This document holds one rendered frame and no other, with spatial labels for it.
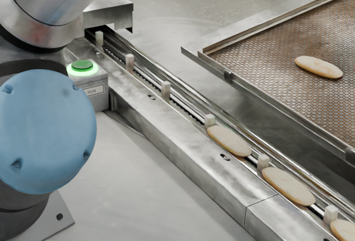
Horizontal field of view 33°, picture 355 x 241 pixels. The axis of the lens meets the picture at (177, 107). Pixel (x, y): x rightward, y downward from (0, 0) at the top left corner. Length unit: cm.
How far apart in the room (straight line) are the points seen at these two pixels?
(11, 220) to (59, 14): 27
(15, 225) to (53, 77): 22
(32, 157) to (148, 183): 34
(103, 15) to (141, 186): 52
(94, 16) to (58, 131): 72
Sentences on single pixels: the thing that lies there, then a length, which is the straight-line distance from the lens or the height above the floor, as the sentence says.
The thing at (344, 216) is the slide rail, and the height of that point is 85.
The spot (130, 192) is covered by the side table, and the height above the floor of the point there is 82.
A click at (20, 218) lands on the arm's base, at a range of 76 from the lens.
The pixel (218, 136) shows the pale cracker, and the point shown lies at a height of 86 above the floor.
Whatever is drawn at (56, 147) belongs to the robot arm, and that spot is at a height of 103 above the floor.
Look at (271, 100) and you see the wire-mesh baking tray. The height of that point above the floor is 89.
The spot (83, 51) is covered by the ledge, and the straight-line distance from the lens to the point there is 125.
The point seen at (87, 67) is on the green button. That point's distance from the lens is 107.
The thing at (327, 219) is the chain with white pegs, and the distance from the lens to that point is 83.
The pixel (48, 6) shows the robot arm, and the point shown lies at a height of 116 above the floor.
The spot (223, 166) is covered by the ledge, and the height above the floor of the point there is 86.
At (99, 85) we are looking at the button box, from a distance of 108.
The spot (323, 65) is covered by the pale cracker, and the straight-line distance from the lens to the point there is 109.
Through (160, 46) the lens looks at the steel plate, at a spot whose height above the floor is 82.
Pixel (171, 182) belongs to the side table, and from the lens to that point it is 92.
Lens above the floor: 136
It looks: 29 degrees down
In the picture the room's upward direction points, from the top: 2 degrees clockwise
